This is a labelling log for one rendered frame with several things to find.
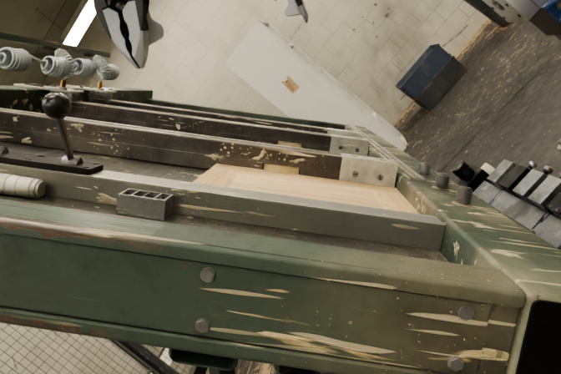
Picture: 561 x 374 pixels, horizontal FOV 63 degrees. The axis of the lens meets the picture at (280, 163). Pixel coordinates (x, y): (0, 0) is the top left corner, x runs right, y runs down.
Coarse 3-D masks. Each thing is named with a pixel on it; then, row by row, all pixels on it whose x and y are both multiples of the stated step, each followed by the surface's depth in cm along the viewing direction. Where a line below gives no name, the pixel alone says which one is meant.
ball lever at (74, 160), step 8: (48, 96) 63; (56, 96) 63; (64, 96) 64; (48, 104) 63; (56, 104) 63; (64, 104) 64; (48, 112) 63; (56, 112) 63; (64, 112) 64; (64, 128) 67; (64, 136) 67; (64, 144) 68; (72, 152) 70; (64, 160) 70; (72, 160) 70; (80, 160) 71
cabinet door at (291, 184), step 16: (208, 176) 89; (224, 176) 91; (240, 176) 94; (256, 176) 96; (272, 176) 98; (288, 176) 99; (304, 176) 102; (272, 192) 84; (288, 192) 86; (304, 192) 87; (320, 192) 89; (336, 192) 91; (352, 192) 93; (368, 192) 95; (384, 192) 96; (384, 208) 82; (400, 208) 83
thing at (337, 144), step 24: (48, 48) 153; (72, 72) 154; (72, 96) 154; (120, 120) 153; (144, 120) 153; (168, 120) 153; (192, 120) 152; (216, 120) 152; (312, 144) 151; (336, 144) 150; (360, 144) 150
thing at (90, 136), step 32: (0, 128) 106; (32, 128) 106; (96, 128) 105; (128, 128) 104; (160, 160) 105; (192, 160) 104; (224, 160) 104; (256, 160) 104; (288, 160) 103; (320, 160) 103; (352, 160) 102; (384, 160) 104
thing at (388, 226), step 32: (64, 192) 69; (96, 192) 69; (160, 192) 68; (192, 192) 68; (224, 192) 69; (256, 192) 72; (256, 224) 68; (288, 224) 68; (320, 224) 68; (352, 224) 67; (384, 224) 67; (416, 224) 67
